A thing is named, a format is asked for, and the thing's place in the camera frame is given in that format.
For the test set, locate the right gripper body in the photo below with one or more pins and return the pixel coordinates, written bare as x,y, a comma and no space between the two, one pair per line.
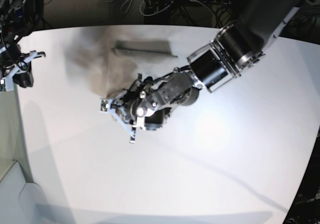
7,61

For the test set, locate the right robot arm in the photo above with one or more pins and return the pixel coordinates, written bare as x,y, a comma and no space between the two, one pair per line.
18,19

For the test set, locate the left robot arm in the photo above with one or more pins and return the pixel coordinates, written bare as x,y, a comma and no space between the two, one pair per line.
236,47

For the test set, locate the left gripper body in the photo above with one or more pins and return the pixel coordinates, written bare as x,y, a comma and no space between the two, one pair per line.
145,104

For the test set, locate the beige t-shirt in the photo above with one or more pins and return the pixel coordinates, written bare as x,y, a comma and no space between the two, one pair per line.
108,65

